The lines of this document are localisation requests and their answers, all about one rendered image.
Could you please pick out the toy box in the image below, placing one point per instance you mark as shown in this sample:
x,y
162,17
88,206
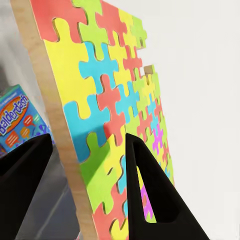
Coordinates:
x,y
52,212

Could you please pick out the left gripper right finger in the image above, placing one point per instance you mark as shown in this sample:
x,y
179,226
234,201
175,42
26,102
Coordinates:
x,y
174,220

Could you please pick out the jigsaw puzzle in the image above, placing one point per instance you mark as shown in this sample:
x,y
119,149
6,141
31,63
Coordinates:
x,y
84,56

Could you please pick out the board game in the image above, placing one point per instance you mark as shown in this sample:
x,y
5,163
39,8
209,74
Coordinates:
x,y
19,120

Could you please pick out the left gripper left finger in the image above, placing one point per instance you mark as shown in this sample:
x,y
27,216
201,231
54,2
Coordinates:
x,y
20,174

